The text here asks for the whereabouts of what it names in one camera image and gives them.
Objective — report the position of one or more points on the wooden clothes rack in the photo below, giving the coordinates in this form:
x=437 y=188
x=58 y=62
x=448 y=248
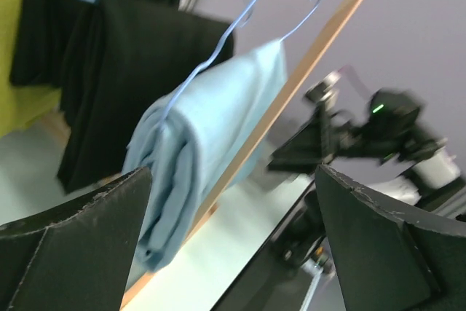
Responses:
x=138 y=296

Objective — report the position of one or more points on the light blue trousers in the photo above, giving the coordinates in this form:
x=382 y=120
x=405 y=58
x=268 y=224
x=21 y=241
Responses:
x=188 y=141

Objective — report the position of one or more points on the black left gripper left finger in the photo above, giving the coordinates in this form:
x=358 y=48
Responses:
x=75 y=256

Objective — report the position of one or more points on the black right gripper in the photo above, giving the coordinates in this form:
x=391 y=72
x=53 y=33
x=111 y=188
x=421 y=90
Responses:
x=318 y=140

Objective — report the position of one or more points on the yellow-green trousers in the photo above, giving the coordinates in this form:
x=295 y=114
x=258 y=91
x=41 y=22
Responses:
x=20 y=106

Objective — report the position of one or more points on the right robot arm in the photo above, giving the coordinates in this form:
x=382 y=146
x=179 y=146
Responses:
x=392 y=131

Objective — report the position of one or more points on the front black trousers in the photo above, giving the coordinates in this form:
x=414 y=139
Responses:
x=122 y=56

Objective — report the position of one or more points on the light blue wire hanger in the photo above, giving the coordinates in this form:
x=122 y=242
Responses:
x=239 y=22

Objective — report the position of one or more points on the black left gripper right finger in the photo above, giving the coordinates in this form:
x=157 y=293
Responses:
x=390 y=255

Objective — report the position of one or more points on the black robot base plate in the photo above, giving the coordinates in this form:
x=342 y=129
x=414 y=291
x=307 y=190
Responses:
x=289 y=268

